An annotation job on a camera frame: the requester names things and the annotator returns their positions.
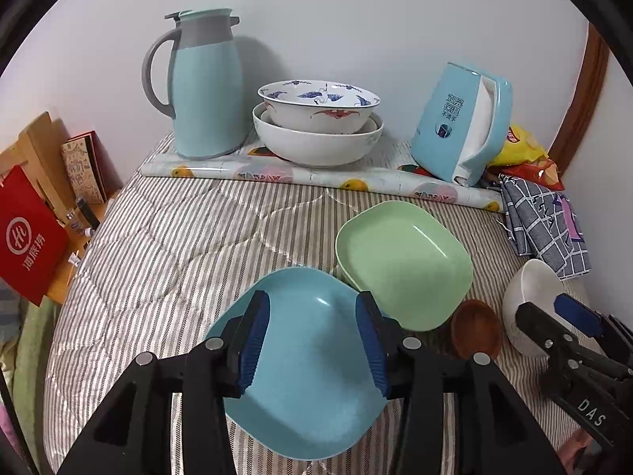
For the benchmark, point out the small black bottle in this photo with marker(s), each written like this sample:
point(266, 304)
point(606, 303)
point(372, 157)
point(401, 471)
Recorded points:
point(86, 212)

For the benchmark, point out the striped quilt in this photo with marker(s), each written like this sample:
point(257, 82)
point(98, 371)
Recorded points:
point(173, 257)

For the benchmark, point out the brown wooden bowl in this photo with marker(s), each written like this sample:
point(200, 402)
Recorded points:
point(477, 326)

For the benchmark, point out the blue square plate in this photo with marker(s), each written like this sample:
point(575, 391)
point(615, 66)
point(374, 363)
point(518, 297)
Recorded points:
point(306, 356)

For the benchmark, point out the cardboard box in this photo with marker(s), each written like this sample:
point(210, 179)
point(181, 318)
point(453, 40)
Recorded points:
point(39, 148)

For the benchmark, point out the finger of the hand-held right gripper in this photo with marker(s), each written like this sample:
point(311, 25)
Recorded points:
point(576, 314)
point(544, 329)

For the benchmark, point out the red paper bag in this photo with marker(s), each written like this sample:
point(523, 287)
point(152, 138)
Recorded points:
point(27, 242)

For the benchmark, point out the small plain white bowl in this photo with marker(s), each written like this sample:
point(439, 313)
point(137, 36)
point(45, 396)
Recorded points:
point(531, 282)

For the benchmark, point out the red box with patterned front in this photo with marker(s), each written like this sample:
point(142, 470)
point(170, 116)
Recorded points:
point(84, 168)

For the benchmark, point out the large white bowl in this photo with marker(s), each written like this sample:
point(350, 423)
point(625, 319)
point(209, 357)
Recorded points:
point(316, 148)

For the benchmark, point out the green square plate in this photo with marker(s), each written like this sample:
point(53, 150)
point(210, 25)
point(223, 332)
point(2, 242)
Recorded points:
point(405, 262)

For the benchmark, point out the yellow chips bag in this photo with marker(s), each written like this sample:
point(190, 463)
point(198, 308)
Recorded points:
point(524, 151)

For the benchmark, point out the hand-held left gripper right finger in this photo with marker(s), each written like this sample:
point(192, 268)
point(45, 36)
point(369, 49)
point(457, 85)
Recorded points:
point(371, 341)

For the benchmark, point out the wooden side table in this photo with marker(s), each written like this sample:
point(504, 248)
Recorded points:
point(64, 277)

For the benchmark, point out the fruit print plastic sheet roll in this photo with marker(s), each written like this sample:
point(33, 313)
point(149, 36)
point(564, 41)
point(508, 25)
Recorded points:
point(296, 174)

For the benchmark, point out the grey checked cloth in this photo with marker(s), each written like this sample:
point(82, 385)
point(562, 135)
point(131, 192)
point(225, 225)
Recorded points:
point(539, 222)

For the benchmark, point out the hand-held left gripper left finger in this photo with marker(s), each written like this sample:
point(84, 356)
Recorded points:
point(254, 341)

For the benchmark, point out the green cloth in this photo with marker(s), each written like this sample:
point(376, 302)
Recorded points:
point(34, 356)

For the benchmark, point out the person's right hand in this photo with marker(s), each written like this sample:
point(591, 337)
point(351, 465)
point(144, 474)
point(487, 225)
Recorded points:
point(576, 460)

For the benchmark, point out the red chips bag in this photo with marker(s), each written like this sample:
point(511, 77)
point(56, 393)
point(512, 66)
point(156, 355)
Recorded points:
point(549, 175)

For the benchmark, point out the light blue electric kettle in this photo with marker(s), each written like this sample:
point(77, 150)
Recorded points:
point(445, 128)

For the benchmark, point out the brown wooden door frame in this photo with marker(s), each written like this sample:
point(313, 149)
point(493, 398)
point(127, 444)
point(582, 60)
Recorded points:
point(588, 84)

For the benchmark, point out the light blue thermos jug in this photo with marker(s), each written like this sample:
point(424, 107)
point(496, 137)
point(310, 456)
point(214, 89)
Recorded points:
point(207, 89)

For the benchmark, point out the white bowl with blue print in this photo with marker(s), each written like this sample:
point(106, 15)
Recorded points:
point(316, 114)

